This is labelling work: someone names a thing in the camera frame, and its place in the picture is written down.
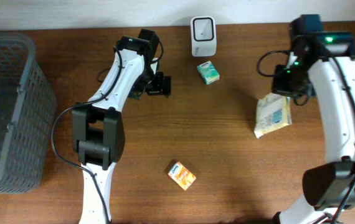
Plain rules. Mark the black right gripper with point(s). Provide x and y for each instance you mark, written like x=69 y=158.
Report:
x=289 y=83

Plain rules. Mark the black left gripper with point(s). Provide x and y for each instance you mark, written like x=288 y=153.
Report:
x=157 y=84

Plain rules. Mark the yellow snack bag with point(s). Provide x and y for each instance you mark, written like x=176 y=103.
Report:
x=272 y=113

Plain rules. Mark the green tissue pack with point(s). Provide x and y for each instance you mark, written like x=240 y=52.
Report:
x=208 y=72

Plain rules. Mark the orange tissue pack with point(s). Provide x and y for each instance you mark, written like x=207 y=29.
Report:
x=181 y=175

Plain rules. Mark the grey plastic basket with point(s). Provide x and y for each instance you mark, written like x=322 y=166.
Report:
x=27 y=110

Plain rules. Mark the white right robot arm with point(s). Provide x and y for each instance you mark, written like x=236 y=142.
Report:
x=322 y=64

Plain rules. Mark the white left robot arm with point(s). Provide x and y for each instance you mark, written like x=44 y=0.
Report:
x=98 y=135

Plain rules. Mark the white barcode scanner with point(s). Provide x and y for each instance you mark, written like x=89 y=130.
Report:
x=203 y=36

